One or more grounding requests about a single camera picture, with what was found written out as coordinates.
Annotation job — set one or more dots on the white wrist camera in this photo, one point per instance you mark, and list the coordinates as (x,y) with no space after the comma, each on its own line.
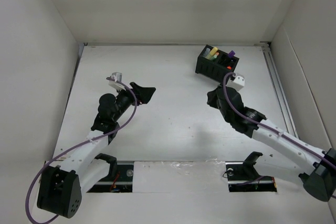
(115,79)
(236,81)

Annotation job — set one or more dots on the black purple-capped marker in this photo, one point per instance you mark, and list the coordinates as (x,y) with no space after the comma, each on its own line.
(231,54)

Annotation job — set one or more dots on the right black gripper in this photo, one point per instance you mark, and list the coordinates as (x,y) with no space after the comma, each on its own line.
(212,95)

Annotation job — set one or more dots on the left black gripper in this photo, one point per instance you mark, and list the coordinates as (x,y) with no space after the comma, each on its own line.
(143,95)

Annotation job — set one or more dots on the yellow pastel highlighter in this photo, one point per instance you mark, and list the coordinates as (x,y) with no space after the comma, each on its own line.
(212,52)

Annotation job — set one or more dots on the black two-compartment organizer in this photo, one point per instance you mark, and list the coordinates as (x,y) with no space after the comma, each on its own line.
(217,69)

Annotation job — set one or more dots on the aluminium side rail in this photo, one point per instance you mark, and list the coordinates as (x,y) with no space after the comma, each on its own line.
(279,91)

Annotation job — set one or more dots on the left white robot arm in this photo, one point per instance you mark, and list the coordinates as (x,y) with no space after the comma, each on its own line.
(62,186)

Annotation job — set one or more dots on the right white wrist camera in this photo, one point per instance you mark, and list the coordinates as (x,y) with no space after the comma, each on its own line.
(236,81)

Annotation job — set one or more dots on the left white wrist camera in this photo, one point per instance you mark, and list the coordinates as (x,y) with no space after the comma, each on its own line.
(115,79)

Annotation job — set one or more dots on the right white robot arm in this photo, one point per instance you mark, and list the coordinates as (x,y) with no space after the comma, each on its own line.
(305,165)

